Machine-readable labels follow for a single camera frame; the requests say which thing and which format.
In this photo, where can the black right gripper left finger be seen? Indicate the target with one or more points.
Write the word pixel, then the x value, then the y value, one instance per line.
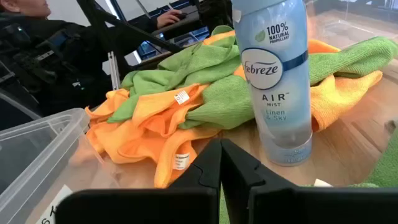
pixel 140 205

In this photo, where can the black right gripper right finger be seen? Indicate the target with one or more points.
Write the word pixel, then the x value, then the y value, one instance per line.
pixel 311 205

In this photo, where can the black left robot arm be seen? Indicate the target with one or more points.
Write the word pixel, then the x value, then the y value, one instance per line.
pixel 214 12

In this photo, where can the white paper bin label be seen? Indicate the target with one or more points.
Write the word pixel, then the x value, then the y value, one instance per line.
pixel 53 208

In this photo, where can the blue Febreze spray bottle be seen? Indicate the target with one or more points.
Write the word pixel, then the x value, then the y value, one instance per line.
pixel 273 93

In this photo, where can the clear plastic bin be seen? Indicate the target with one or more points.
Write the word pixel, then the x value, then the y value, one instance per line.
pixel 37 146
pixel 357 28

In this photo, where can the person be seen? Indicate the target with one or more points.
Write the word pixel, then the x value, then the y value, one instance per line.
pixel 62 68

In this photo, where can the grey desk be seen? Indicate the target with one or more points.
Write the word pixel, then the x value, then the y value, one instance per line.
pixel 186 26

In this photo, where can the person's hand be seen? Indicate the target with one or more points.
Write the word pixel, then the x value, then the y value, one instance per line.
pixel 168 19

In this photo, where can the black computer mouse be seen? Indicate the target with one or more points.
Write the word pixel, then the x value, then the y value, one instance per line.
pixel 182 16

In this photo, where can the silver aluminium bracket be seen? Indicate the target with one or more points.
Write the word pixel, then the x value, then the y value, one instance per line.
pixel 114 71

